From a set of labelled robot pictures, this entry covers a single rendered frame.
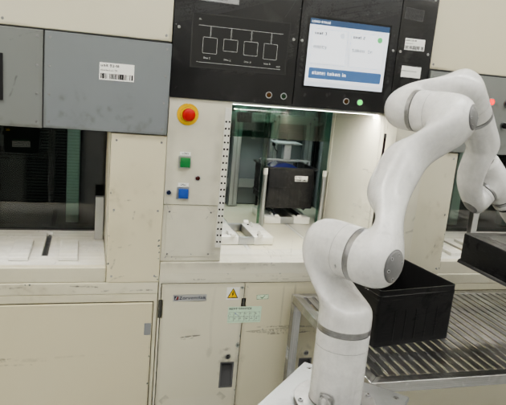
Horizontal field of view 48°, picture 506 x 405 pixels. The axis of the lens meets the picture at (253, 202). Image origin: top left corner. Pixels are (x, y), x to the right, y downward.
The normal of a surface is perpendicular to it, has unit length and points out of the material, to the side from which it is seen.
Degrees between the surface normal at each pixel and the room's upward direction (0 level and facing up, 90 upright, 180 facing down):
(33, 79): 90
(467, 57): 90
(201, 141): 90
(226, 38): 90
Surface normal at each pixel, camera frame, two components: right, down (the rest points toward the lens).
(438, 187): 0.26, 0.22
